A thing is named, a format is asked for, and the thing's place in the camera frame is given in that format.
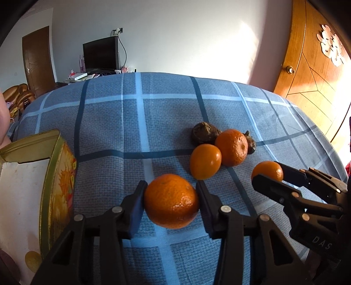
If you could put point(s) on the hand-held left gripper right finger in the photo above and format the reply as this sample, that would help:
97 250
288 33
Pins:
208 216

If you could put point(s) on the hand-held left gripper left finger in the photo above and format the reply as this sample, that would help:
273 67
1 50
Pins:
137 216

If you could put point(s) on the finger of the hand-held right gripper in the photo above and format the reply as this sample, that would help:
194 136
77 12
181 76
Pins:
271 187
293 174

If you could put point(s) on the small smooth mandarin orange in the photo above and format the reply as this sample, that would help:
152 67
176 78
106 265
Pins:
267 170

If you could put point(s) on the dark dried fruit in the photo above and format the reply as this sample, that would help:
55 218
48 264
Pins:
251 142

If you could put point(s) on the large rough mandarin orange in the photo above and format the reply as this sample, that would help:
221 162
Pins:
231 148

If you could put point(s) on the wrinkled brown dried fruit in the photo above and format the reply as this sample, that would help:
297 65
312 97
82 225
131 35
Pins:
203 134

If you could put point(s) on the small yellow fruit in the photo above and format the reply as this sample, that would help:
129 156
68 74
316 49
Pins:
33 260

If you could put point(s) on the gold tin box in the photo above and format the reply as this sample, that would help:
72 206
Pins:
22 191

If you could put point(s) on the brass door knob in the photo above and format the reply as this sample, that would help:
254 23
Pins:
289 69

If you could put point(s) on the orange wooden door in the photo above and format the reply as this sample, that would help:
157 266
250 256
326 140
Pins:
309 68

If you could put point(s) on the white paper door decoration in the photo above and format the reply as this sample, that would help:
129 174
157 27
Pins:
331 45

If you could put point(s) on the white flat box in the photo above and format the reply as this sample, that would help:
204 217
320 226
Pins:
78 76

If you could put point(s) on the television stand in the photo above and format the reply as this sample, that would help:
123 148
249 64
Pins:
65 81

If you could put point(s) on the black television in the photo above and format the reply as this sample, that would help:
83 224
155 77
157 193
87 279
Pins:
101 53

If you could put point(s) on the brown leather sofa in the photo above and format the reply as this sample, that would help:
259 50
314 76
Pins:
19 96

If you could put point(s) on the dark brown door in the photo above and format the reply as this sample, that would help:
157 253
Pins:
38 60

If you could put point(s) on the white wall socket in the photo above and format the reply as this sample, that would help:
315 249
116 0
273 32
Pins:
118 30

